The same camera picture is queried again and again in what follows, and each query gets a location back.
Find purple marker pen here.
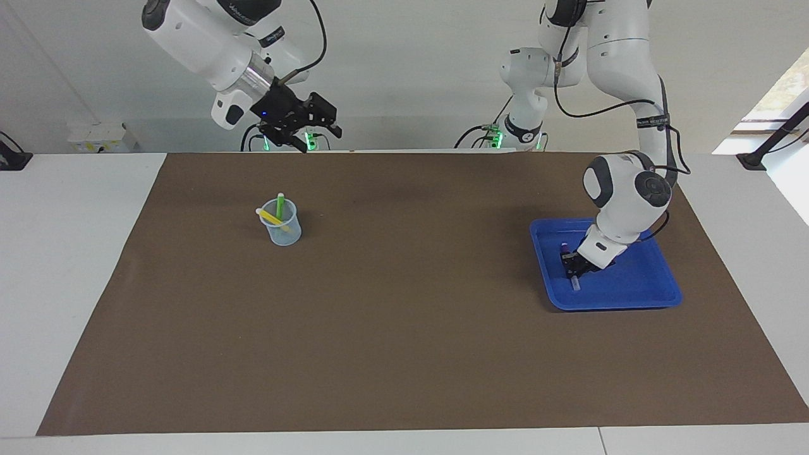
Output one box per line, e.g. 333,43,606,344
559,243,581,292

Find yellow marker pen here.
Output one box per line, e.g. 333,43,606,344
255,207,293,233

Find blue plastic tray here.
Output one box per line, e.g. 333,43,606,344
529,217,683,312

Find translucent pale blue pen cup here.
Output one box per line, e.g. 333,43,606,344
259,198,302,246

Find brown table mat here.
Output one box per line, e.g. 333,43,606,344
36,150,809,437

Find white power strip box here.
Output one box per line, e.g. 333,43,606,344
68,123,137,154

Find bright window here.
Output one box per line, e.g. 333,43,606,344
741,47,809,133

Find black right base cable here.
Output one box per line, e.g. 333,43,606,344
240,123,269,153

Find black base cable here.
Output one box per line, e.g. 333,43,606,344
454,94,514,150
240,123,269,153

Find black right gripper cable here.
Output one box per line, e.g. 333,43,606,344
281,0,328,86

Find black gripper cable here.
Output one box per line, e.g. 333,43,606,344
281,0,328,86
554,13,691,244

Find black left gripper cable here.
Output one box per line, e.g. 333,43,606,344
554,13,691,244

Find black left base cable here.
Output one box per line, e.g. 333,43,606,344
454,94,514,150

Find black camera stand pole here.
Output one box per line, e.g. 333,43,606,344
736,101,809,171

